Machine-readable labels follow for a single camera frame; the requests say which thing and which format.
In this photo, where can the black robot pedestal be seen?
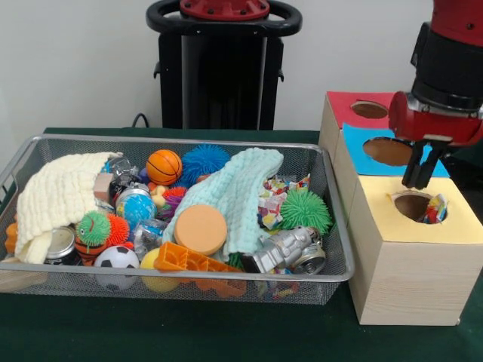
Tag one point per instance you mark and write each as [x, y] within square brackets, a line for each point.
[222, 75]

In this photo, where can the small orange basketball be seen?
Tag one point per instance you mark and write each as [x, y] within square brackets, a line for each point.
[164, 167]

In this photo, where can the silver robot toy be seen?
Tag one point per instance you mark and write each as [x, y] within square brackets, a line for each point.
[283, 245]

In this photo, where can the multicolour spotted cloth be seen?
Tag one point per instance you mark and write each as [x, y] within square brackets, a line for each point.
[435, 211]

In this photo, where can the light blue cloth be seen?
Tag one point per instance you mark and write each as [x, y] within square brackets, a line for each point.
[226, 188]

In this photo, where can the tan toy burger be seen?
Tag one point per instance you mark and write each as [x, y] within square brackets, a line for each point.
[200, 230]

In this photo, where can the cream white cloth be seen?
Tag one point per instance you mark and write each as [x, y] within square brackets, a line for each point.
[53, 192]

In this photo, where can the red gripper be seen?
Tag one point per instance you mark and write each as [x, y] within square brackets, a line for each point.
[434, 124]

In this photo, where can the wooden box with three holes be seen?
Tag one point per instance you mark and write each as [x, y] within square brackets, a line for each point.
[407, 279]

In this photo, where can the clear mesh bin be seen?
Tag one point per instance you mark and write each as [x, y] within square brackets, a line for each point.
[328, 290]

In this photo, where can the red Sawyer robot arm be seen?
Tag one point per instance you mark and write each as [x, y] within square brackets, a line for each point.
[453, 56]

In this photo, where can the green spiky ball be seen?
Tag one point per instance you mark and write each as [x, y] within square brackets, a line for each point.
[303, 211]

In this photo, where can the blue globe ball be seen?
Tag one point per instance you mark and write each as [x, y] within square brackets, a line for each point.
[137, 209]

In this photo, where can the blue spiky ball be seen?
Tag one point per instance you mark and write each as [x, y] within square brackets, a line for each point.
[203, 162]

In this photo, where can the small soccer ball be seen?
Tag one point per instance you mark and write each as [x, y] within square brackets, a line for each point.
[115, 258]

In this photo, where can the orange plastic block toy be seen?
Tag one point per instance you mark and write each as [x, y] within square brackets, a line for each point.
[181, 260]

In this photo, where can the dark green table cloth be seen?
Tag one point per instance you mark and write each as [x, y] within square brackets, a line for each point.
[188, 332]

